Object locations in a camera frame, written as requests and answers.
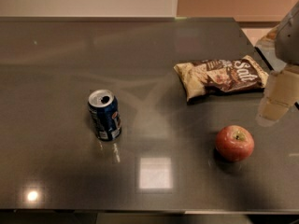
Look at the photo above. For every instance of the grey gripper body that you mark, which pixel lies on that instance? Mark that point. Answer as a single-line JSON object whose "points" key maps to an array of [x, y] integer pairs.
{"points": [[288, 37]]}

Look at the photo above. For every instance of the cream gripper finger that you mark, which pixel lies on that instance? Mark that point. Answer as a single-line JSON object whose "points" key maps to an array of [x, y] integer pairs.
{"points": [[280, 94]]}

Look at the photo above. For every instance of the red apple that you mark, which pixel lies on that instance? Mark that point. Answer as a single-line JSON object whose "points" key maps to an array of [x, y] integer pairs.
{"points": [[234, 143]]}

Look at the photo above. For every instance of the grey side table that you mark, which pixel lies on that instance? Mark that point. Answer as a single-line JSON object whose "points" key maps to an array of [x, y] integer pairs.
{"points": [[266, 45]]}

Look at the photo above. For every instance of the brown white chip bag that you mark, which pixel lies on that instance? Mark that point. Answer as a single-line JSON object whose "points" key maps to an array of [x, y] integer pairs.
{"points": [[223, 76]]}

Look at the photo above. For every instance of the blue soda can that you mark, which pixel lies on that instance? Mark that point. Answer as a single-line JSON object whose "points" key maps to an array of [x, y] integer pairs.
{"points": [[103, 107]]}

